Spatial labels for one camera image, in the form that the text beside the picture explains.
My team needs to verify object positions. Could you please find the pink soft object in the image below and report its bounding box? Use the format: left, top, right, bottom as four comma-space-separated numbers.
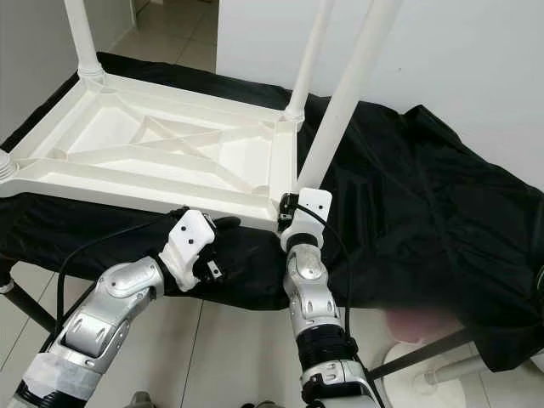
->
385, 308, 468, 343

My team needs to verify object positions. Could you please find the black cloth cover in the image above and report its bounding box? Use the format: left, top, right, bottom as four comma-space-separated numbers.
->
0, 53, 544, 373

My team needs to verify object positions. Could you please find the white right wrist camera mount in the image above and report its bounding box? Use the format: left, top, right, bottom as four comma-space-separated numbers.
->
280, 188, 332, 252

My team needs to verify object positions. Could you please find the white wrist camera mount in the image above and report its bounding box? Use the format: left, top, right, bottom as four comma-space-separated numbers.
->
280, 188, 332, 252
160, 208, 218, 292

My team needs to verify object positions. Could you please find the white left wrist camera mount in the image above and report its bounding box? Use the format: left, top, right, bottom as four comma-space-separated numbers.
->
160, 208, 218, 292

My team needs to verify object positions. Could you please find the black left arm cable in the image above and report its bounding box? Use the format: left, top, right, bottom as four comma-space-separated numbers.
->
58, 211, 188, 354

